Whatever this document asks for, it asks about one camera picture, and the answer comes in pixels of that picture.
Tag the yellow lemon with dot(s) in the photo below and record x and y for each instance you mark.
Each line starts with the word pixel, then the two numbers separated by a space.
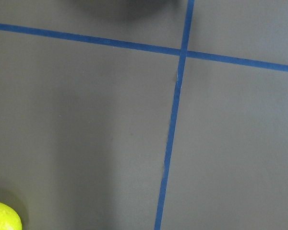
pixel 9 218

